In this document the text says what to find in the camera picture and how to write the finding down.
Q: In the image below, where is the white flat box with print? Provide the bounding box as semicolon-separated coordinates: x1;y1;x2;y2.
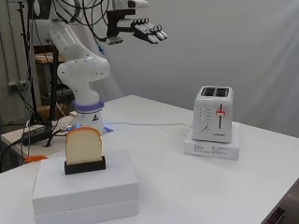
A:
183;121;241;161

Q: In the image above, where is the black block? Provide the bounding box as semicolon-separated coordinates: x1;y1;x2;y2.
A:
64;156;107;175

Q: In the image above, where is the thin black light stand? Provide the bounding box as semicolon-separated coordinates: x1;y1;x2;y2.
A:
17;0;43;126

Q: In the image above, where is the toy bread slice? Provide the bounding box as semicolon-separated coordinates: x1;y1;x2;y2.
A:
64;126;104;166

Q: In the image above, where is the wooden table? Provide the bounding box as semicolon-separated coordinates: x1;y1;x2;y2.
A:
34;50;66;65

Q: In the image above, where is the dark flat object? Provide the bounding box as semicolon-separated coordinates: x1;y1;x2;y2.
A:
263;206;286;224

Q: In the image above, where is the orange object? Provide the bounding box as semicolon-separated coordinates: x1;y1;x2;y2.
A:
24;154;50;164

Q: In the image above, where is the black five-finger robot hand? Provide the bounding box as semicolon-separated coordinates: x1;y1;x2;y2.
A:
105;8;168;46

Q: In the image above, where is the thick black tripod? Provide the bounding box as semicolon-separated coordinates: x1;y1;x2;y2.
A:
46;46;61;129

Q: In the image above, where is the grey wall outlet box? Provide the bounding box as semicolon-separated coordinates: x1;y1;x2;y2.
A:
7;81;29;91

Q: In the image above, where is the beige side table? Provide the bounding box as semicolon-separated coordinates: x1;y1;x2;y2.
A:
0;115;77;161

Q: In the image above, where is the white hanging sheet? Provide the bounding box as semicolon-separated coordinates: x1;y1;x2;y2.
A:
90;0;299;138

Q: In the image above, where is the steel toaster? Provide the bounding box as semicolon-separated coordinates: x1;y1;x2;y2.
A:
192;85;235;144

